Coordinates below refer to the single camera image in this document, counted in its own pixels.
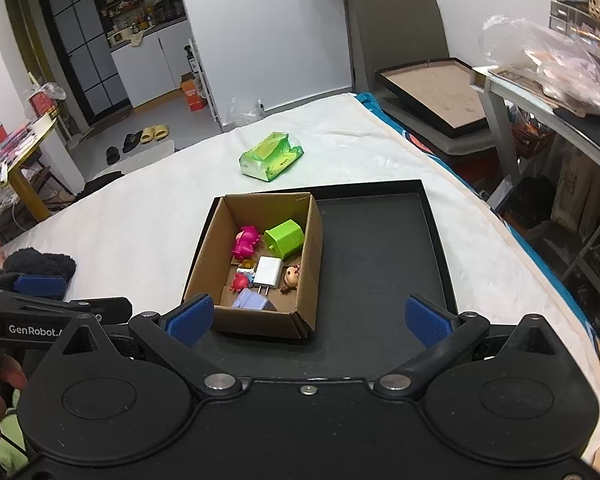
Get pink hooded doll figurine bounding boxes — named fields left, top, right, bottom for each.
left=232, top=226, right=261, bottom=261

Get orange box on floor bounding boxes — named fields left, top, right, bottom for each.
left=181, top=73, right=207, bottom=112

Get white kitchen cabinet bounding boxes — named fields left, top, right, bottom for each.
left=111, top=20, right=193, bottom=107

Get purple toy armchair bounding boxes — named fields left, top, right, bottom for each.
left=232, top=288, right=276, bottom=311

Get red small figurine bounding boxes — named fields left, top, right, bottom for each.
left=230, top=272, right=251, bottom=292

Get green toy cabinet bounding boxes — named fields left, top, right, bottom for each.
left=263, top=219, right=304, bottom=259

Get green tissue pack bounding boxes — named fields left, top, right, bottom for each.
left=239, top=132, right=304, bottom=182

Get clear plastic bag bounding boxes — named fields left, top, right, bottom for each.
left=479, top=15, right=600, bottom=117

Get black shallow tray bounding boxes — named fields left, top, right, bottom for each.
left=183, top=180, right=457, bottom=350

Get white metal side table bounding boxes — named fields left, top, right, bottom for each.
left=471, top=64, right=600, bottom=281

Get black framed board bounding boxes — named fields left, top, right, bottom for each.
left=375, top=58, right=488, bottom=139

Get yellow slippers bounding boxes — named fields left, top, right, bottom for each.
left=140, top=124, right=170, bottom=144

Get black slippers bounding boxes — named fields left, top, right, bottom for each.
left=106, top=131, right=142, bottom=166

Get white usb charger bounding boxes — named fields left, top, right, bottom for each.
left=253, top=256, right=283, bottom=292

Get brown-haired girl figurine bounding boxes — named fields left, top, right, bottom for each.
left=280, top=264, right=301, bottom=295

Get brown cardboard box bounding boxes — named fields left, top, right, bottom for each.
left=183, top=192, right=323, bottom=340

